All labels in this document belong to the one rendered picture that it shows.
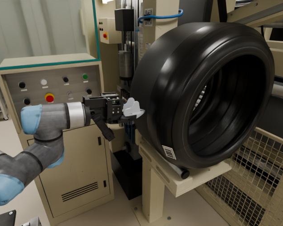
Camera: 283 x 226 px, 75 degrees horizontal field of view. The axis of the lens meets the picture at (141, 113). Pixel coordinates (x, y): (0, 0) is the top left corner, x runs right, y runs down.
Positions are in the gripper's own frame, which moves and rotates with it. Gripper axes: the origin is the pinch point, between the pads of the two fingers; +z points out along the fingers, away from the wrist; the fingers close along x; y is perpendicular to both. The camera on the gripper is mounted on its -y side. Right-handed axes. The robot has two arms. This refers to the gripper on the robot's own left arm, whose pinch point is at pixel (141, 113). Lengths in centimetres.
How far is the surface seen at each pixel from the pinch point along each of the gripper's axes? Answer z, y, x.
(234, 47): 22.8, 24.3, -12.8
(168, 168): 18.9, -32.0, 1.8
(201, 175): 35, -36, -5
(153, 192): 35, -81, 29
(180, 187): 18.9, -34.8, -8.3
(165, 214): 52, -114, 30
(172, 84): 4.4, 12.7, -9.1
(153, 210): 37, -102, 29
